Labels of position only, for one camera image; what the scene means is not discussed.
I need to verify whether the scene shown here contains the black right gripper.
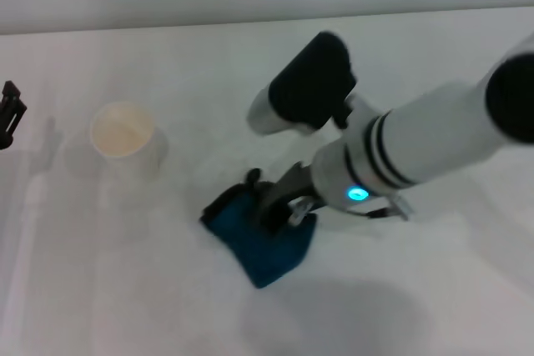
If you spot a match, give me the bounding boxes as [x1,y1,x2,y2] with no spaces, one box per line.
[252,163,318,235]

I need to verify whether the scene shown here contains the blue rag with black trim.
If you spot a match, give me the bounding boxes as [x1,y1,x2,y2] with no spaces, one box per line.
[199,168,318,290]

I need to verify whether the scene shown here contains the white paper cup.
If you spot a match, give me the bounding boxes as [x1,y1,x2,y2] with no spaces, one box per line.
[89,100,170,178]

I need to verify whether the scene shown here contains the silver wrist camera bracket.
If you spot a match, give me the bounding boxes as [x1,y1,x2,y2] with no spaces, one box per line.
[290,199,315,228]

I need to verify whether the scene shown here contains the thin right arm cable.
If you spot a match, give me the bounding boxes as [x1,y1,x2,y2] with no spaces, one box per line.
[350,195,415,223]

